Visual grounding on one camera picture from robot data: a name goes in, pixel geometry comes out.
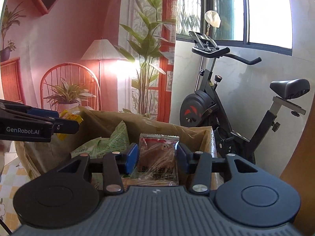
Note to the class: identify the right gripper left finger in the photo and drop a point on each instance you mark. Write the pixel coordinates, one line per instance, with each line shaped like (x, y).
(126, 161)

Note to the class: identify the red clear snack packet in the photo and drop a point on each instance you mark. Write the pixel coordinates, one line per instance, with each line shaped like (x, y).
(157, 165)

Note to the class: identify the pink room scene backdrop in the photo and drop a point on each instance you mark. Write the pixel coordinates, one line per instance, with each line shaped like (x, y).
(105, 55)

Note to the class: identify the yellow spicy snack packet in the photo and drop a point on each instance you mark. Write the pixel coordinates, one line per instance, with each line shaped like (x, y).
(66, 114)

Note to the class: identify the dark framed window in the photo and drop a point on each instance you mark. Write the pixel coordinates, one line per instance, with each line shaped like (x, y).
(253, 24)

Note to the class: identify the black exercise bike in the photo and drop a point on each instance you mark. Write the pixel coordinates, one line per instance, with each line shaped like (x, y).
(255, 114)

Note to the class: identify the green pineapple cake packet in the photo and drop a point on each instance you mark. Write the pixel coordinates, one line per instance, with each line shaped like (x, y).
(98, 147)

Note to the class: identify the cardboard box with plastic liner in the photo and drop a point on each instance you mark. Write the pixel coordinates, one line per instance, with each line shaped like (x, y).
(105, 132)

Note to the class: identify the wooden board panel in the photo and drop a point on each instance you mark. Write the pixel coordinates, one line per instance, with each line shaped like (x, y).
(299, 173)

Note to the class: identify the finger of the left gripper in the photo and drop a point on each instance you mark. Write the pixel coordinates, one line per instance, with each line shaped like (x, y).
(64, 126)
(43, 112)

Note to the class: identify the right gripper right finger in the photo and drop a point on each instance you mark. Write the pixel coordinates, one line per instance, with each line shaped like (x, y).
(199, 163)

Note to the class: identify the phone stand with white cloth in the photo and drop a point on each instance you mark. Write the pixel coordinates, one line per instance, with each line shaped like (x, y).
(213, 20)

